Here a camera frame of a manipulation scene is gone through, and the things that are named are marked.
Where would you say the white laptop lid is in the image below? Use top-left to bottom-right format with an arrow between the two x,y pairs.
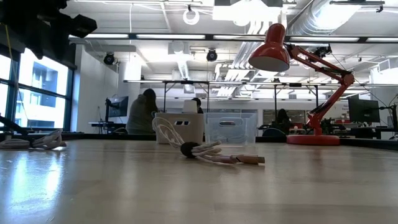
182,100 -> 198,114

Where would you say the silver ventilation duct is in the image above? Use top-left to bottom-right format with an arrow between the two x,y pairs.
287,0 -> 363,35

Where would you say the yellow cable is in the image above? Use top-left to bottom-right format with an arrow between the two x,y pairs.
3,23 -> 16,66

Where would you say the clear storage bin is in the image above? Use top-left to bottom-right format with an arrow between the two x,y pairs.
204,111 -> 258,146

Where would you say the white ring light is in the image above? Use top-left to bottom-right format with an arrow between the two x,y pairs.
182,6 -> 201,26

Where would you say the grey white cable bundle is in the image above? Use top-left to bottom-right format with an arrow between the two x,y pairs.
30,128 -> 68,149

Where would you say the large glass window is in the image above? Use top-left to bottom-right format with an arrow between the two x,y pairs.
0,49 -> 75,133

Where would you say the black chair back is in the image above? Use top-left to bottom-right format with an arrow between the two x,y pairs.
262,127 -> 287,138

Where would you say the linear ceiling light bar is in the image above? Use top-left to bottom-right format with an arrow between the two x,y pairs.
68,32 -> 398,43

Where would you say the black aluminium table frame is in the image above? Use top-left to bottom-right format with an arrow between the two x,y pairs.
0,113 -> 398,151

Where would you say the black computer monitor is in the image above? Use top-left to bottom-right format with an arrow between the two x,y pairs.
104,95 -> 130,124
347,94 -> 381,124

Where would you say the white cable with black strap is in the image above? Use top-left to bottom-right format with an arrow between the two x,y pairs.
151,116 -> 266,166

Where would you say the red desk lamp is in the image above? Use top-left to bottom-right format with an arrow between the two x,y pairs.
248,22 -> 356,146

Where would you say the black metal rack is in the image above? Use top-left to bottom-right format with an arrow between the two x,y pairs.
162,80 -> 211,113
273,82 -> 320,125

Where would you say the person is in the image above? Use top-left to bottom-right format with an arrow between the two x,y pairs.
273,108 -> 292,135
126,88 -> 159,135
191,97 -> 205,114

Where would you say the white storage bin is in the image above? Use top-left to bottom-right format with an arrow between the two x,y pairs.
154,112 -> 205,145

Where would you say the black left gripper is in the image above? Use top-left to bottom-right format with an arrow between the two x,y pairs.
72,14 -> 98,39

